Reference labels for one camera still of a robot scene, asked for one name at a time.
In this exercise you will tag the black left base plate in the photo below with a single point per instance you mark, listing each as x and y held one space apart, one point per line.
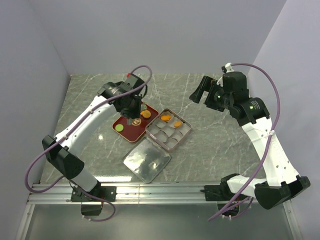
103 192

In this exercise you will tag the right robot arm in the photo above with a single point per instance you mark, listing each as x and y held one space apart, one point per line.
282 181

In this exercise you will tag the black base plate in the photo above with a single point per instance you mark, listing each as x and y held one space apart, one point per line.
216 193
103 192

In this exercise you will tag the grey metal tongs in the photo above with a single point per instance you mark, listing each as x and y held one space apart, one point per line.
129 121

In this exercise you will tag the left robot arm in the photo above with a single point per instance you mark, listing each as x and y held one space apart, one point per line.
61 151

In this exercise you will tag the orange round cookie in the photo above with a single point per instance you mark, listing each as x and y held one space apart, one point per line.
177 124

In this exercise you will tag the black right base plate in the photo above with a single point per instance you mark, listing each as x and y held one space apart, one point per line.
216 193

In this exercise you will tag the orange fish cookie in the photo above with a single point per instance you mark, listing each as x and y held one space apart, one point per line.
166 118

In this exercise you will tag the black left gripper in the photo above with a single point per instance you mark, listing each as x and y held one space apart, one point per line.
135 113

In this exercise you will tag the aluminium front rail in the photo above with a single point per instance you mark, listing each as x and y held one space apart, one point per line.
131 193

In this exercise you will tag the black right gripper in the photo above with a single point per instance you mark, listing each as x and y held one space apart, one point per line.
209 84

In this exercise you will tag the pink cookie tin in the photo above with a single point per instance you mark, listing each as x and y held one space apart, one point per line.
164 133

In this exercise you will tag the silver tin lid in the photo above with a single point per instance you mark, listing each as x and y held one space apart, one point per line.
146 160

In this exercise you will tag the red lacquer tray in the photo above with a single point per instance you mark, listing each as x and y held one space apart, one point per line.
134 132

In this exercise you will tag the round waffle cookie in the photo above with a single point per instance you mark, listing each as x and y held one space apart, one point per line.
146 114

